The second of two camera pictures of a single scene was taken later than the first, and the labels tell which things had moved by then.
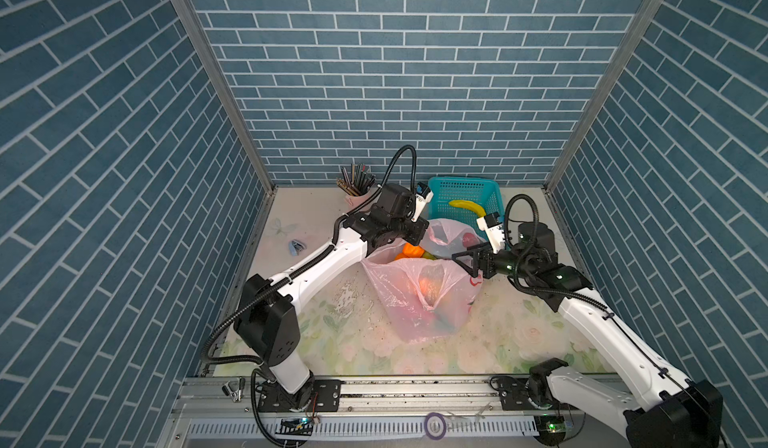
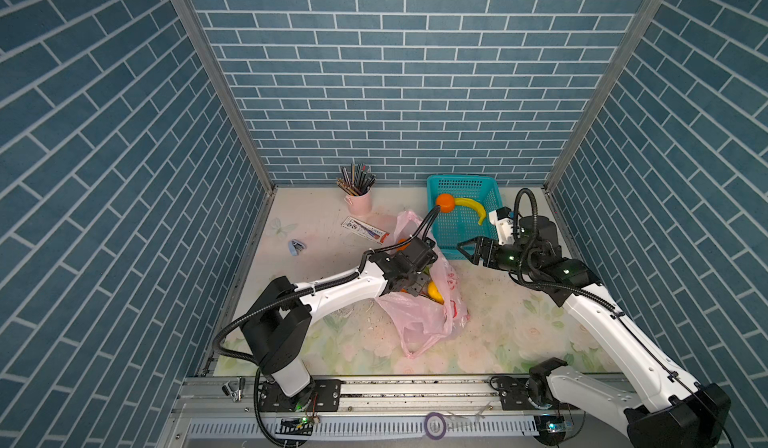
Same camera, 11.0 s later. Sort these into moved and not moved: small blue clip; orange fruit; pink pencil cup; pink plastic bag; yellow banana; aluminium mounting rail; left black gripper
Moved: orange fruit; left black gripper; pink plastic bag
Not moved: small blue clip; yellow banana; aluminium mounting rail; pink pencil cup
